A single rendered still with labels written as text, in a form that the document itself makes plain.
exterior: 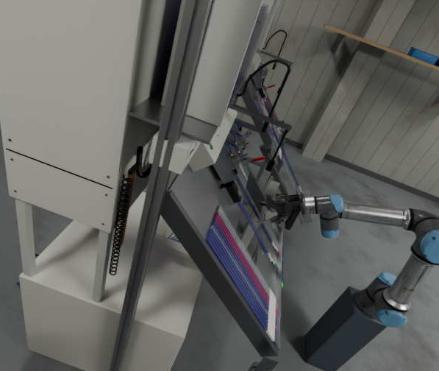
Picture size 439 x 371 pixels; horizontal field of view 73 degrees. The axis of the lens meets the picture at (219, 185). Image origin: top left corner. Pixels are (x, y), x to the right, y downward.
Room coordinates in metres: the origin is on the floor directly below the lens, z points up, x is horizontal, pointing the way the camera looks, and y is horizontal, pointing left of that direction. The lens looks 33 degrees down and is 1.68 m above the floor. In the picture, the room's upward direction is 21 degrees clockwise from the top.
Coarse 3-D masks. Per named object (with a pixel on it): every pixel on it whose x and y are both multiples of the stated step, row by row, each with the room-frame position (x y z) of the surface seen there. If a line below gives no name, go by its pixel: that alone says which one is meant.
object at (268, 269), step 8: (264, 208) 1.23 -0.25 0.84; (264, 216) 1.17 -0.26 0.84; (264, 224) 1.12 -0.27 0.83; (272, 224) 1.23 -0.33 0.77; (264, 232) 1.07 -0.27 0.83; (272, 232) 1.17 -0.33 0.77; (264, 240) 1.03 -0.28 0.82; (272, 248) 1.07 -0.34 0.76; (256, 256) 0.88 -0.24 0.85; (264, 256) 0.94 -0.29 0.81; (272, 256) 1.02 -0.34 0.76; (256, 264) 0.84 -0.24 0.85; (264, 264) 0.90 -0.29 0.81; (272, 264) 0.96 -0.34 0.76; (264, 272) 0.86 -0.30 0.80; (272, 272) 0.93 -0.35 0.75; (272, 280) 0.89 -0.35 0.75; (272, 288) 0.85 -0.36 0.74
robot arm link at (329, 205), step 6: (318, 198) 1.08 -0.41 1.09; (324, 198) 1.08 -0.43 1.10; (330, 198) 1.07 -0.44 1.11; (336, 198) 1.07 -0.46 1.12; (342, 198) 1.08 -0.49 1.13; (318, 204) 1.06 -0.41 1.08; (324, 204) 1.06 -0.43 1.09; (330, 204) 1.05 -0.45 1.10; (336, 204) 1.05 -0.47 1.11; (342, 204) 1.06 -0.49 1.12; (318, 210) 1.05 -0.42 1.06; (324, 210) 1.05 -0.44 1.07; (330, 210) 1.05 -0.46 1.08; (336, 210) 1.05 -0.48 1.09; (342, 210) 1.05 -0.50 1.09; (324, 216) 1.05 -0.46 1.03; (330, 216) 1.05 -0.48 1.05
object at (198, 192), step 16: (176, 176) 0.70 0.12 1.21; (192, 176) 0.77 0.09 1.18; (208, 176) 0.86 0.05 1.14; (240, 176) 1.15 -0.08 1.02; (176, 192) 0.64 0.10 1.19; (192, 192) 0.71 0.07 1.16; (208, 192) 0.80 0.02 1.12; (240, 192) 1.06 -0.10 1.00; (192, 208) 0.66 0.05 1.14; (208, 208) 0.75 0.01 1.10; (224, 208) 0.84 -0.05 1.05; (240, 208) 0.96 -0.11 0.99; (208, 224) 0.69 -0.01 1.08
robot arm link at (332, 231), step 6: (336, 216) 1.06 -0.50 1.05; (324, 222) 1.05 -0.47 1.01; (330, 222) 1.04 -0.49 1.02; (336, 222) 1.05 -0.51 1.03; (324, 228) 1.05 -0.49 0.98; (330, 228) 1.04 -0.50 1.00; (336, 228) 1.05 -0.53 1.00; (324, 234) 1.05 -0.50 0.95; (330, 234) 1.04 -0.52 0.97; (336, 234) 1.05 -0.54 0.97
